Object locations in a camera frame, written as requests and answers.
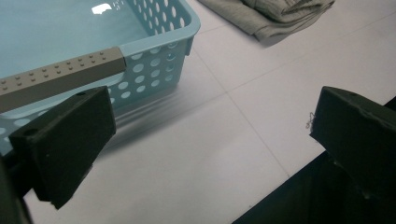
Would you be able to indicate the light blue perforated plastic basket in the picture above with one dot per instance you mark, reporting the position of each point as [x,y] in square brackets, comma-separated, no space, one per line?
[62,31]

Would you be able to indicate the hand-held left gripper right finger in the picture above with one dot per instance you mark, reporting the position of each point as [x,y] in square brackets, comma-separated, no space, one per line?
[358,140]

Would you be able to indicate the grey pants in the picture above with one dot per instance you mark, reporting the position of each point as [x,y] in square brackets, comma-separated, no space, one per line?
[274,15]

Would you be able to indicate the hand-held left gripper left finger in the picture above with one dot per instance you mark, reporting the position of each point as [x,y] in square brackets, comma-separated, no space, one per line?
[65,146]

